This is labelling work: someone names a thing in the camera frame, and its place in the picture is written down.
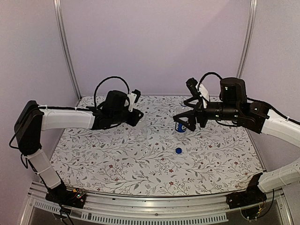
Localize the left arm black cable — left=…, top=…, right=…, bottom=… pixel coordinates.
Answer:
left=93, top=76, right=131, bottom=108

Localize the blue bottle cap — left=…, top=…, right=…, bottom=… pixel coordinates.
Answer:
left=175, top=148, right=182, bottom=155

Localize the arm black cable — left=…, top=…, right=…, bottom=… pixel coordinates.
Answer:
left=199, top=72, right=223, bottom=85
left=93, top=76, right=131, bottom=108

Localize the small clear bottle white cap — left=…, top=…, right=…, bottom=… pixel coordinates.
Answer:
left=135, top=118, right=148, bottom=142

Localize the aluminium front rail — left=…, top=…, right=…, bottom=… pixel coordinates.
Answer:
left=20, top=182, right=294, bottom=225

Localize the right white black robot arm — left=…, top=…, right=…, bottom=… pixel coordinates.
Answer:
left=173, top=77, right=300, bottom=147

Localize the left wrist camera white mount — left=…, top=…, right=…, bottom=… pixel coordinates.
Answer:
left=127, top=89, right=141, bottom=112

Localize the left aluminium frame post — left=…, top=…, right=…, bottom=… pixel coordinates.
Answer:
left=53, top=0, right=82, bottom=100

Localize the right aluminium frame post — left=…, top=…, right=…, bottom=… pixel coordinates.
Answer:
left=236, top=0, right=258, bottom=79

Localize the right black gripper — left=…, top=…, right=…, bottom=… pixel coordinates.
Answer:
left=173, top=96, right=240, bottom=131

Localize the aluminium frame post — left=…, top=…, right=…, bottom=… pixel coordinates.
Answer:
left=236, top=0, right=258, bottom=79
left=53, top=0, right=82, bottom=100

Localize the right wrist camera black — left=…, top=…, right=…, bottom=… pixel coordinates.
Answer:
left=186, top=78, right=210, bottom=109

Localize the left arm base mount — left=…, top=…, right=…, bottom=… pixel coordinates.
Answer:
left=45, top=183, right=86, bottom=209

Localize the floral patterned table mat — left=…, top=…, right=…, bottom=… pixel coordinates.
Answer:
left=51, top=96, right=263, bottom=196

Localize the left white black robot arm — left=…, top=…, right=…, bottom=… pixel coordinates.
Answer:
left=12, top=90, right=143, bottom=203

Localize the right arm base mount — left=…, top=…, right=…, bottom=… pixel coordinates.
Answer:
left=226, top=172, right=267, bottom=220

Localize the clear plastic Pepsi bottle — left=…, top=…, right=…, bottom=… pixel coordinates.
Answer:
left=174, top=102, right=189, bottom=139

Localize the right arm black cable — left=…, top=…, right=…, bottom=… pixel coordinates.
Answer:
left=199, top=72, right=223, bottom=85

